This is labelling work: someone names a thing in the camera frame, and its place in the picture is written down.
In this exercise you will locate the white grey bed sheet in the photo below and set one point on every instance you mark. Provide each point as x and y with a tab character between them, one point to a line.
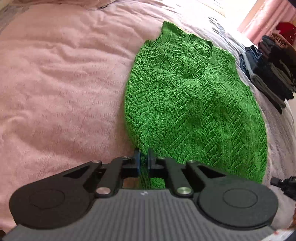
272	139

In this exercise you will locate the green knitted sweater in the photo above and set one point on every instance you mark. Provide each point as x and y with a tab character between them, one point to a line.
185	111

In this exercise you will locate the brown folded garment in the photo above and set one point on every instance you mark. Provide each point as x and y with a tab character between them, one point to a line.
283	39

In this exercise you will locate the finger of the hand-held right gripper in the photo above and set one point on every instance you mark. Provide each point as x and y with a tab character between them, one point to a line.
283	184

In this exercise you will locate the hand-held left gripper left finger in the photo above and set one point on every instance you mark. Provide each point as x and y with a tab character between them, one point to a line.
137	162

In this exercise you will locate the pink curtain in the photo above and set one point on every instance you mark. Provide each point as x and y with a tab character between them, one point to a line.
261	18

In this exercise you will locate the pink fleece blanket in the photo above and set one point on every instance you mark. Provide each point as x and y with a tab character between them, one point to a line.
60	92

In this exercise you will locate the folded blue jeans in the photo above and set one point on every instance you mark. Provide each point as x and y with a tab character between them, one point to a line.
251	59

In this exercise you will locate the red cloth item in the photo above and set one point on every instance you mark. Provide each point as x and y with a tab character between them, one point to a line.
288	29

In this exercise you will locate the grey folded garment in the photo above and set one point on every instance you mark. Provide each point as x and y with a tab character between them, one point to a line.
266	90

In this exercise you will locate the black folded garment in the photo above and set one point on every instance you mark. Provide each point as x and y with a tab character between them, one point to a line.
281	69

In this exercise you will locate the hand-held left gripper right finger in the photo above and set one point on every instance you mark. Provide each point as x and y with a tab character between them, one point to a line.
150	161

